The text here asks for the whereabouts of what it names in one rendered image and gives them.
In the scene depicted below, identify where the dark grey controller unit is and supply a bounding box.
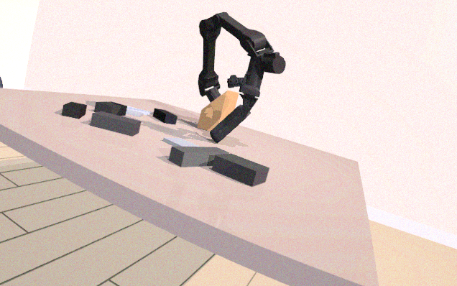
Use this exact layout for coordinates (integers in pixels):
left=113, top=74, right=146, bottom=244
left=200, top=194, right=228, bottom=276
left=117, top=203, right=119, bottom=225
left=210, top=104, right=251, bottom=143

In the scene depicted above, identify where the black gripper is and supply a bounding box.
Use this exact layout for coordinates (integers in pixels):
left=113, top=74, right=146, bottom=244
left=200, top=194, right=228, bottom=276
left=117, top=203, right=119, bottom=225
left=239, top=69, right=264, bottom=117

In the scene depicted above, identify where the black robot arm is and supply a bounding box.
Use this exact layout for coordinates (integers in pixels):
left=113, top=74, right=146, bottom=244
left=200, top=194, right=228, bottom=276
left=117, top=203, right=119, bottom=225
left=198, top=12, right=286, bottom=102

